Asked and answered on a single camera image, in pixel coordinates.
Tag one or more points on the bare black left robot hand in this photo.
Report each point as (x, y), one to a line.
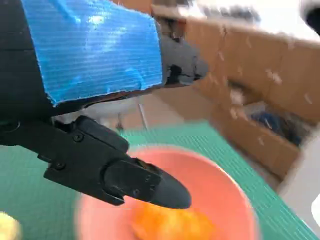
(95, 55)

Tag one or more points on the pink bowl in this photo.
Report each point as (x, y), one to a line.
(212, 180)

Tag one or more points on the rectangular orange toy bread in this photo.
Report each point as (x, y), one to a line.
(172, 222)

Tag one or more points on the round toy bread bun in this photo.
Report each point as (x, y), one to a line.
(8, 227)

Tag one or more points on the green cutting mat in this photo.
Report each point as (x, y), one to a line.
(30, 190)

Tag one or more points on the large cardboard box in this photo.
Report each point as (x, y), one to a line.
(262, 55)

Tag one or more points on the open cardboard box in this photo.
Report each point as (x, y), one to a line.
(252, 140)

